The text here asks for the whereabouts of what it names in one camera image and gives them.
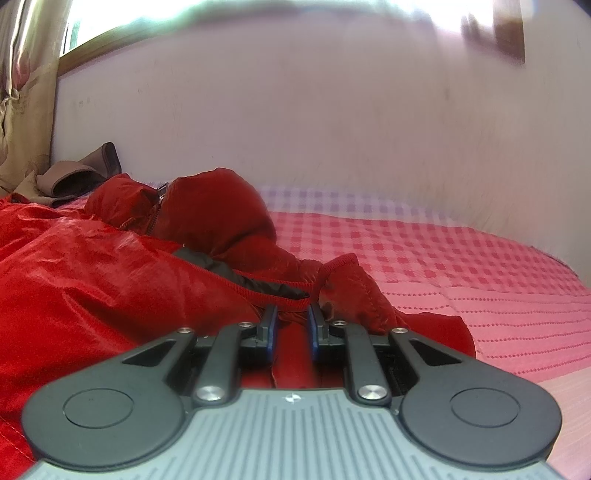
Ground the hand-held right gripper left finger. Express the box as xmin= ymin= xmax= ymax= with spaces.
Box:
xmin=121 ymin=305 xmax=280 ymax=403

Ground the beige curtain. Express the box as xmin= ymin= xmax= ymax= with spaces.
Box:
xmin=0 ymin=0 xmax=81 ymax=200

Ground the brown cloth garment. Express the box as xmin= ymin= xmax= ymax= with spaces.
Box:
xmin=36 ymin=141 xmax=123 ymax=208

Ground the brown wall frame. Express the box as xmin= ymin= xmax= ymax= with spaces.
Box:
xmin=462 ymin=0 xmax=528 ymax=66

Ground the pink checked bedsheet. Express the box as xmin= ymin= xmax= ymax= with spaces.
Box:
xmin=249 ymin=185 xmax=591 ymax=464

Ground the wooden window frame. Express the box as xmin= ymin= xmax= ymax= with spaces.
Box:
xmin=58 ymin=9 xmax=195 ymax=75

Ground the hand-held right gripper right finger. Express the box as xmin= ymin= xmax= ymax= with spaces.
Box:
xmin=308 ymin=302 xmax=463 ymax=403

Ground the red puffer jacket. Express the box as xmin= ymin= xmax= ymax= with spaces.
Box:
xmin=0 ymin=167 xmax=478 ymax=480

